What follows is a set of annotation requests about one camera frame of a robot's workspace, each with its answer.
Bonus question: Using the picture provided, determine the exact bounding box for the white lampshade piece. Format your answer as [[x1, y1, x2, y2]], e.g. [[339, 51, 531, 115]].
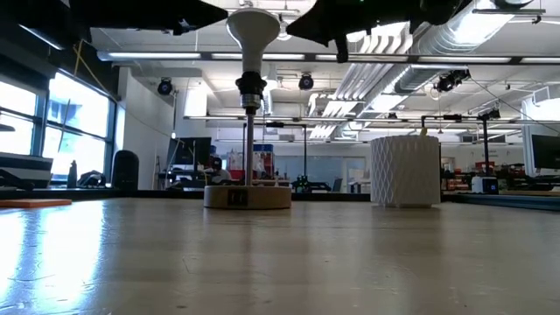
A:
[[226, 7, 282, 75]]

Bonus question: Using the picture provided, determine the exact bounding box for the white device with blue screen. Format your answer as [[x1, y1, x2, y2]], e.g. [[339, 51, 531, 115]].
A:
[[471, 175, 500, 195]]

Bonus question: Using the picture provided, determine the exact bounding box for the black computer monitor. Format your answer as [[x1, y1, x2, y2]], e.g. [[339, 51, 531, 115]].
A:
[[165, 136, 213, 172], [531, 134, 560, 171]]

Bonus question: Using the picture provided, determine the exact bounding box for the dark bottle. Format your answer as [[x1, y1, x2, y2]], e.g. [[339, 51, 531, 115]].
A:
[[66, 159, 79, 189]]

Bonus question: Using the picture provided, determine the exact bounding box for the person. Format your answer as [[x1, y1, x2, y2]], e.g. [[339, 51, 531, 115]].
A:
[[204, 156, 233, 185]]

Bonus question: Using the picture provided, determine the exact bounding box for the orange sticky note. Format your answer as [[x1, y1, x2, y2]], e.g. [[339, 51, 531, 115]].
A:
[[0, 199, 74, 209]]

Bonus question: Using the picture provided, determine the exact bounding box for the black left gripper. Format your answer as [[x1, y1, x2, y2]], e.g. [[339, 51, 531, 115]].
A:
[[122, 0, 229, 36]]

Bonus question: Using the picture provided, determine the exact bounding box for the white textured cup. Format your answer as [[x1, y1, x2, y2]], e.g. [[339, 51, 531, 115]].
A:
[[370, 134, 443, 209]]

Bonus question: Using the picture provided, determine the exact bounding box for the black metal gantry frame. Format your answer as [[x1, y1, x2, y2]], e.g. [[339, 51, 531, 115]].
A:
[[241, 121, 308, 189]]

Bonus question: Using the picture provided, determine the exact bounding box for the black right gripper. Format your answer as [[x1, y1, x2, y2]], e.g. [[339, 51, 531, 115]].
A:
[[286, 0, 412, 64]]

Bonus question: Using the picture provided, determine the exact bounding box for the small black robot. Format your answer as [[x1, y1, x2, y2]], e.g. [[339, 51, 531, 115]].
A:
[[291, 174, 333, 194]]

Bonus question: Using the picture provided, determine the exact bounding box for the black pipe camera rig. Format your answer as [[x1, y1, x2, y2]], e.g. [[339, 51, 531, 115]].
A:
[[420, 108, 502, 179]]

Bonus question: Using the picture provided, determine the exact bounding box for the black rounded chair back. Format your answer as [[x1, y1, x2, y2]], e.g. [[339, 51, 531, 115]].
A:
[[111, 150, 140, 191]]

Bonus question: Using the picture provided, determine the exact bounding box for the black bag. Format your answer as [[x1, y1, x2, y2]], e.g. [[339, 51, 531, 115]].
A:
[[77, 170, 109, 189]]

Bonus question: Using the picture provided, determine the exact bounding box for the black white striped box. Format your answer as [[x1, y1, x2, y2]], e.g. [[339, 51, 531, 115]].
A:
[[0, 151, 54, 189]]

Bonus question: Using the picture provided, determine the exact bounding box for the silver ventilation duct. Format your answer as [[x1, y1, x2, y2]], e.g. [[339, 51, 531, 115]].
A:
[[393, 0, 508, 95]]

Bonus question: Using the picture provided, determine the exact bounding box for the ceiling light strip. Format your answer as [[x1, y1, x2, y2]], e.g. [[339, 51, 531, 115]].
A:
[[96, 51, 560, 66]]

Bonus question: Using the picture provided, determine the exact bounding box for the lamp stand with wooden base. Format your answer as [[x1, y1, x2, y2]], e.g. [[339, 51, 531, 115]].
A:
[[203, 71, 293, 211]]

